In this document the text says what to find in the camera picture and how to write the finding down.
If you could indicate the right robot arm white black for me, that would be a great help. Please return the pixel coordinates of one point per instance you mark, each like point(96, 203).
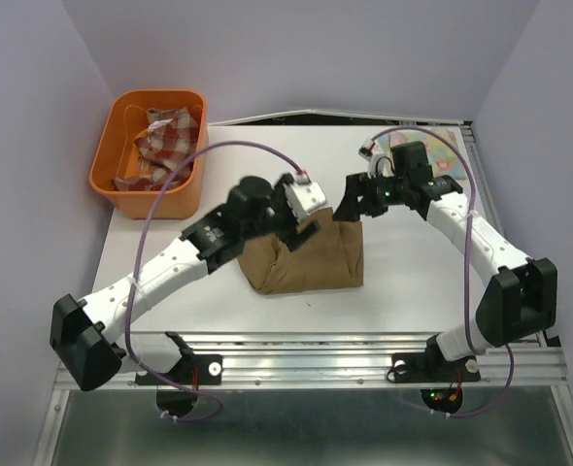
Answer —
point(521, 292)

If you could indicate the orange plastic basket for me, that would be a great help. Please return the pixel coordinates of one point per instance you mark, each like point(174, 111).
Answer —
point(137, 204)

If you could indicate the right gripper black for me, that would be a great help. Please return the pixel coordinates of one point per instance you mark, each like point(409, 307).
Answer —
point(350, 208)

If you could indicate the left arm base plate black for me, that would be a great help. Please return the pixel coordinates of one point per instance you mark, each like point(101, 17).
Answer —
point(201, 368)

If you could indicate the khaki brown skirt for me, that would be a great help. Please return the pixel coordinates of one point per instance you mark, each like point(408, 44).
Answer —
point(332, 259)

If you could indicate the pastel floral skirt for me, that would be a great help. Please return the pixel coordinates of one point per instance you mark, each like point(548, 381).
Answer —
point(442, 159)

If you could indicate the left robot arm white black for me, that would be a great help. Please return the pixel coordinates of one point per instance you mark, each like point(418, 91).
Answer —
point(84, 332)

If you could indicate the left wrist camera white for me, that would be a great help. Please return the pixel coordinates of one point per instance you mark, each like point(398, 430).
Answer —
point(305, 199)

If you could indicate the white patterned garment in basket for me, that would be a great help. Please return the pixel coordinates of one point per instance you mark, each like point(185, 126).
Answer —
point(155, 142)

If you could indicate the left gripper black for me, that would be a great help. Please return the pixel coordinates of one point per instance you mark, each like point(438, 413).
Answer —
point(290, 238)

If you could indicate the aluminium right side rail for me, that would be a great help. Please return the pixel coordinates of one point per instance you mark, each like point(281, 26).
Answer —
point(484, 205)

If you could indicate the aluminium front rail frame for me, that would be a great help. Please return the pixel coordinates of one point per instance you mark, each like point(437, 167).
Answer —
point(265, 361)

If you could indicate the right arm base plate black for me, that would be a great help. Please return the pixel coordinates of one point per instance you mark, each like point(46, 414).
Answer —
point(415, 367)

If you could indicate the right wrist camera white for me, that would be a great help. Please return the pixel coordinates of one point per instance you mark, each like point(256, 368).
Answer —
point(379, 161)

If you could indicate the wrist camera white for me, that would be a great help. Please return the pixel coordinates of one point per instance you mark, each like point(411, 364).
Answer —
point(379, 161)
point(305, 199)

